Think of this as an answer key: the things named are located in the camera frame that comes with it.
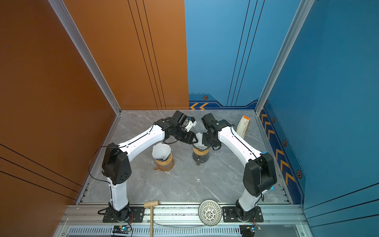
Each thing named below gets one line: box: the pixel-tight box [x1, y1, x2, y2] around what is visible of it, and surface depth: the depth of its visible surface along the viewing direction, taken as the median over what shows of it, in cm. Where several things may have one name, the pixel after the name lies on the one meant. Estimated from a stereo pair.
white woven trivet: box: [198, 198, 223, 227], surface depth 74 cm
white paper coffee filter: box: [151, 142, 172, 161], surface depth 83 cm
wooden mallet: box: [143, 199, 160, 237], surface depth 77 cm
